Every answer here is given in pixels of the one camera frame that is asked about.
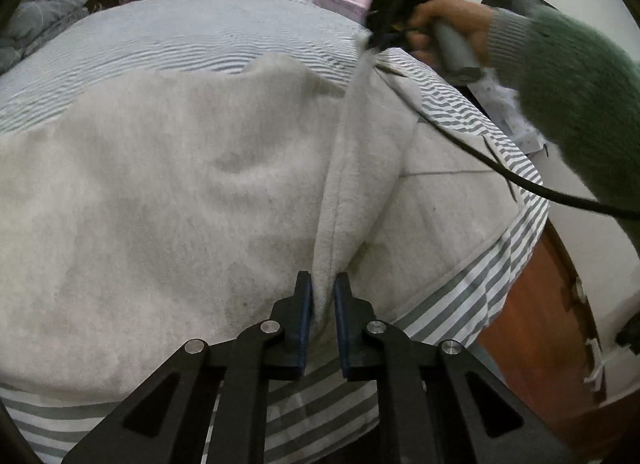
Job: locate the pink folded cloth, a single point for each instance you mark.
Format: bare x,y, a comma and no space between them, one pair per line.
340,6

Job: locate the person's right hand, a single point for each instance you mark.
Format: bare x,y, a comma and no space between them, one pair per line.
462,14

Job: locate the grey white striped bed sheet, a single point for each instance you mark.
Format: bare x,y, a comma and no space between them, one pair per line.
165,39

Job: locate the white dotted cloth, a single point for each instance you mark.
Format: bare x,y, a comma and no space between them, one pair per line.
505,109

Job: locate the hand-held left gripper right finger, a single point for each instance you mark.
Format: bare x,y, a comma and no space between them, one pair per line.
340,326

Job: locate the light grey fleece pants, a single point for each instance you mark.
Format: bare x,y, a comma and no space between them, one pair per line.
175,194

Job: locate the grey folded duvet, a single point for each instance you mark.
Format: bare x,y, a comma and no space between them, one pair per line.
45,19

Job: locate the person's right forearm green sleeve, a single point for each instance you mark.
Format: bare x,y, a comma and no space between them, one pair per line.
575,84

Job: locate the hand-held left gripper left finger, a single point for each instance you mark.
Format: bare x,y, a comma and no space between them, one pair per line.
304,326

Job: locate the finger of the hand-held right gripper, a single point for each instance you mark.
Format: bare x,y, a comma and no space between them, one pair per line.
381,39

